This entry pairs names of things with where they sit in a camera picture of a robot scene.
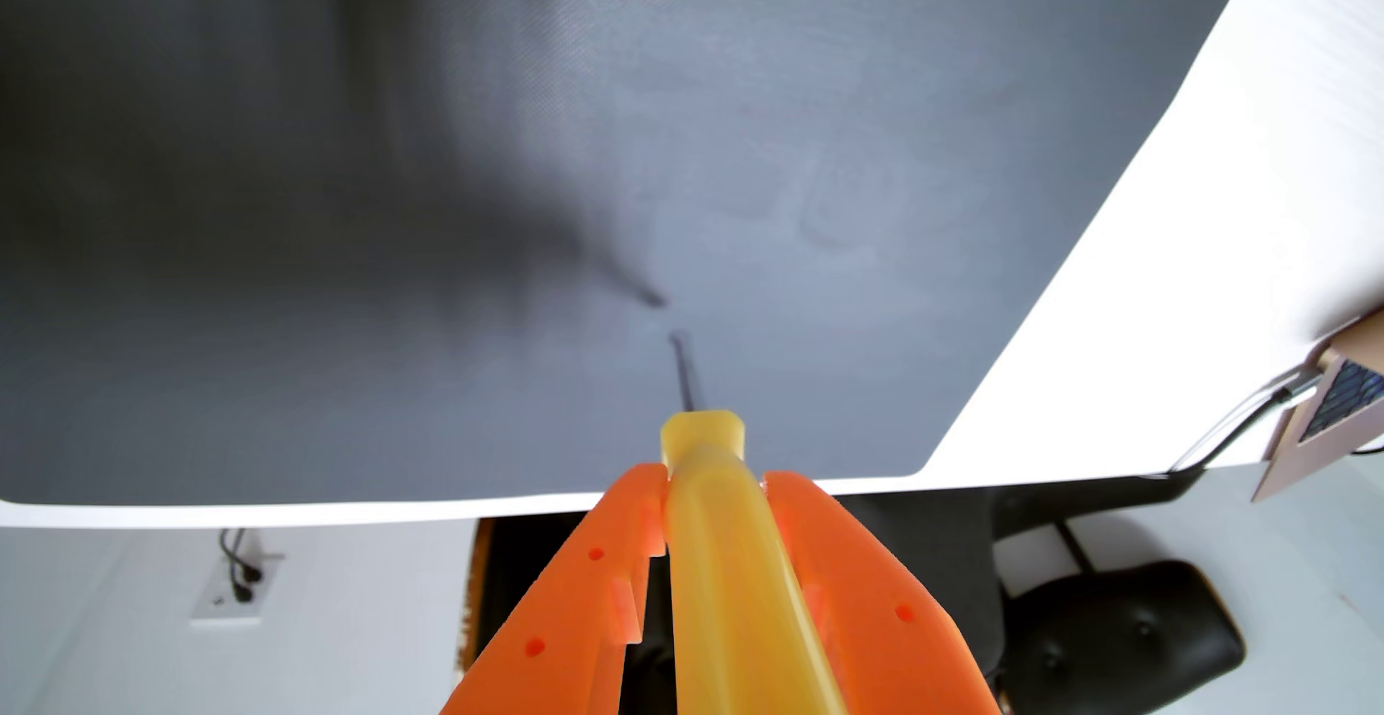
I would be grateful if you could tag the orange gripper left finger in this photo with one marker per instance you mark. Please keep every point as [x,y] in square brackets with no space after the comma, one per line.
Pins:
[573,607]

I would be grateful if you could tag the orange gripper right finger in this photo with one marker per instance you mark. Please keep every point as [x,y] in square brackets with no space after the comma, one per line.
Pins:
[876,629]

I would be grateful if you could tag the black chair armrest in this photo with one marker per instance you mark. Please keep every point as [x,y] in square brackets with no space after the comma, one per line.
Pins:
[1125,634]

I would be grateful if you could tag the white power strip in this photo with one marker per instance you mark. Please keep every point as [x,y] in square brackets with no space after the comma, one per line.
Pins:
[233,596]

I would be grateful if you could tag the dark grey textured mat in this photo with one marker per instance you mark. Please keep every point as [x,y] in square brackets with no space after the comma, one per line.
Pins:
[433,207]

